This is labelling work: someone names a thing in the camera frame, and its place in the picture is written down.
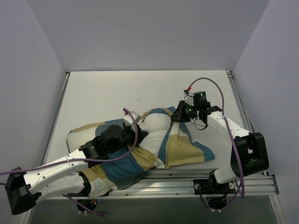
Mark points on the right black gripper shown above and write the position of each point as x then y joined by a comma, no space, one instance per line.
179,111

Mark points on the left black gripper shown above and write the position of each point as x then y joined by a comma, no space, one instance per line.
134,136

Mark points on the white pillow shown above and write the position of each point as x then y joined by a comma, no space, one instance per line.
157,125

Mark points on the checked blue beige pillowcase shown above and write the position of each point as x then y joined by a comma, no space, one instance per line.
177,148

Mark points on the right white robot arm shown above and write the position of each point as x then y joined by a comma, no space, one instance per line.
249,153

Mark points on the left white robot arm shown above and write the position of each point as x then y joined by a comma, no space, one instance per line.
25,188

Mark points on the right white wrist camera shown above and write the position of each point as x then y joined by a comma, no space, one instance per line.
188,95

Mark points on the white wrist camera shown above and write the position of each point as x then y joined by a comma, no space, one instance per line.
130,119
188,95

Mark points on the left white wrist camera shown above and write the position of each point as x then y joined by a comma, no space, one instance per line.
130,119

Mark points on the aluminium rail frame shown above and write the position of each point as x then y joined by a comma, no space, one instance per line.
163,195

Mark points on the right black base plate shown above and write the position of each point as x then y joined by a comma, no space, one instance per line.
206,187

